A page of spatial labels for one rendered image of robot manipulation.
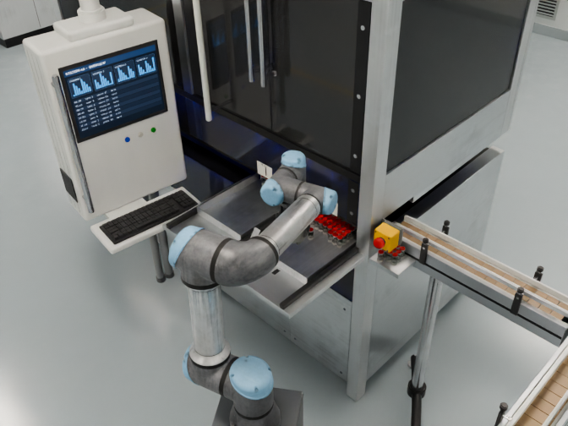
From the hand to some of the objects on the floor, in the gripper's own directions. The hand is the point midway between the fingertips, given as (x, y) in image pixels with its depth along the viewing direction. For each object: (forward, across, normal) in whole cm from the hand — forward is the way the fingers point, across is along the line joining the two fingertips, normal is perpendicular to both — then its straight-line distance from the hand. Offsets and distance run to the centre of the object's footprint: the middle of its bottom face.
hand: (299, 240), depth 209 cm
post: (+103, +10, +26) cm, 107 cm away
